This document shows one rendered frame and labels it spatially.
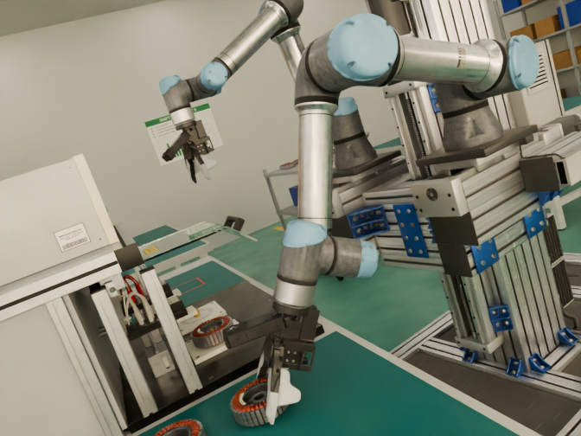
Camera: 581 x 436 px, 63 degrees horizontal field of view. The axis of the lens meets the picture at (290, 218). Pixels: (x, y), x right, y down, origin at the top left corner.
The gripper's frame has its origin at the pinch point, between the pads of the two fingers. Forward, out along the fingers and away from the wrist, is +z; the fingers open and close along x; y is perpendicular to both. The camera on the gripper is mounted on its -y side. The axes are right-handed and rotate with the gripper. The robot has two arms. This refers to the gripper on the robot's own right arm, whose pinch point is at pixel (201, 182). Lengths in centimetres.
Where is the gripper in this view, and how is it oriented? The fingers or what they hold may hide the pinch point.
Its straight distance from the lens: 163.6
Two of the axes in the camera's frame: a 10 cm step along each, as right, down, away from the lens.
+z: 3.2, 9.3, 1.8
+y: 8.0, -3.7, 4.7
